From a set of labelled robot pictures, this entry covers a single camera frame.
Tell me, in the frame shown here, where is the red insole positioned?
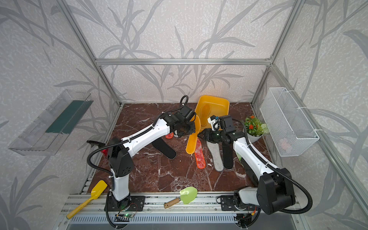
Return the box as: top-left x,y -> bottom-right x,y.
165,133 -> 174,139
194,139 -> 206,169

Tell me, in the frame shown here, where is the yellow insole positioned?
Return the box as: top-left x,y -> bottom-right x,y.
186,115 -> 201,154
201,103 -> 211,121

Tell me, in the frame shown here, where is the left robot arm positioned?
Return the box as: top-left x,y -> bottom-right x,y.
87,95 -> 197,205

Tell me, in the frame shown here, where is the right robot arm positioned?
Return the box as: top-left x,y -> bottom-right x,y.
199,115 -> 313,215

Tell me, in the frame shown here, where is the yellow plastic storage box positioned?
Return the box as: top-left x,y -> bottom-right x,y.
195,95 -> 230,132

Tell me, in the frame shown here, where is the near grey insole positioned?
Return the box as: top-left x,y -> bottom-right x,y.
207,141 -> 224,172

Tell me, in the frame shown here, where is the right black insole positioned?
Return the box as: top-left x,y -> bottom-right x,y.
222,143 -> 233,169

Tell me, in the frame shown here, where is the black insole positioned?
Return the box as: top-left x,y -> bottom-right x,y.
222,143 -> 233,169
151,138 -> 177,160

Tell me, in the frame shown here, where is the left black insole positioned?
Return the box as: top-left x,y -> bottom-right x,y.
151,138 -> 177,160

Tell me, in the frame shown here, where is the potted artificial plant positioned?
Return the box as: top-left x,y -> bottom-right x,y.
244,115 -> 270,143

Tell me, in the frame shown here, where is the green garden trowel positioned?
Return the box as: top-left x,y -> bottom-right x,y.
164,186 -> 198,209

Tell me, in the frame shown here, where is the yellow plastic spatula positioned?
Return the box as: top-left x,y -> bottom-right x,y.
66,180 -> 107,219

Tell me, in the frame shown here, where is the green circuit board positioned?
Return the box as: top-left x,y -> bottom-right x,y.
114,213 -> 136,222

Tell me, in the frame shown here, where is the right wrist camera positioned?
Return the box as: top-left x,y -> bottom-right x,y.
208,116 -> 221,131

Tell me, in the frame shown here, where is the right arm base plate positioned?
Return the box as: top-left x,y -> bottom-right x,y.
216,195 -> 259,212

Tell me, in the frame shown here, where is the white wire basket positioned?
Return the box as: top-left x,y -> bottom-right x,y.
260,87 -> 320,157

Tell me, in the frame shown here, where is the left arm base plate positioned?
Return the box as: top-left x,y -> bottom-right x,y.
104,195 -> 146,212

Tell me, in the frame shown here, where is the clear plastic wall shelf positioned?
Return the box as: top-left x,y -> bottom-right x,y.
9,90 -> 94,156

